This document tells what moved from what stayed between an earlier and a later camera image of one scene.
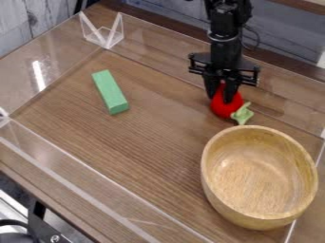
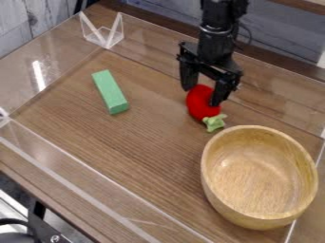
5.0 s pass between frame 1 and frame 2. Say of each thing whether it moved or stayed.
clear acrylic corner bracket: stayed
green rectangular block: stayed
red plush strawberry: moved
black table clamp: stayed
